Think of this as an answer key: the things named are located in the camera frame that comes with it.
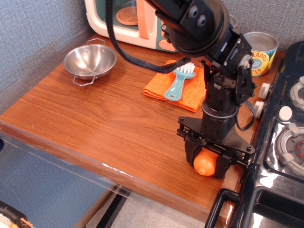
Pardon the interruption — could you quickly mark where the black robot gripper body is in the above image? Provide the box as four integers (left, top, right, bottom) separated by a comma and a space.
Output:
177, 115, 255, 166

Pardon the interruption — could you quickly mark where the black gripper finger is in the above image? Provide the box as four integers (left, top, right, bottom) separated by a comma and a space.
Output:
184, 137, 202, 166
214, 153, 236, 179

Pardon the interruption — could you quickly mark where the orange toy onion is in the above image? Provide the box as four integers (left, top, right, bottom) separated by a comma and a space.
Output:
193, 149, 218, 177

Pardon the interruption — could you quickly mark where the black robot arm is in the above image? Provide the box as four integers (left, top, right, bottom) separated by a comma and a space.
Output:
150, 0, 256, 179

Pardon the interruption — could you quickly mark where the small steel pot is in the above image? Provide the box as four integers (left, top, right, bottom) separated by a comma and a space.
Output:
63, 38, 117, 86

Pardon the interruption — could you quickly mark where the white stove knob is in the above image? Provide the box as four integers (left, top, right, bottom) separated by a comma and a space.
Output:
254, 101, 265, 119
259, 83, 271, 100

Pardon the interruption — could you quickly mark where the orange folded cloth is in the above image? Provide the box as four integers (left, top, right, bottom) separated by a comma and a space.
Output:
143, 66, 206, 113

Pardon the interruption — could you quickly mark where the teal dish brush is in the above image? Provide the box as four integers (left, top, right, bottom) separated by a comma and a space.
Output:
164, 62, 196, 102

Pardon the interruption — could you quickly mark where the black toy stove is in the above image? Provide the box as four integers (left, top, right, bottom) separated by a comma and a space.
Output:
206, 41, 304, 228

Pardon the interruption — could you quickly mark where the pineapple slices can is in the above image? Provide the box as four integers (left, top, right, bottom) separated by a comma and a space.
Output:
244, 31, 279, 76

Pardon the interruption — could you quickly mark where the tomato sauce can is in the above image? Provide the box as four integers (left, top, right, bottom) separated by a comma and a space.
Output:
229, 14, 238, 29

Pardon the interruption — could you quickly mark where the toy microwave oven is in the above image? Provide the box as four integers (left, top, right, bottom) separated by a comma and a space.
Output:
85, 0, 176, 53

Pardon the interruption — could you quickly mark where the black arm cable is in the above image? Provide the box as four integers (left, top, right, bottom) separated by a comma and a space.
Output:
105, 0, 192, 74

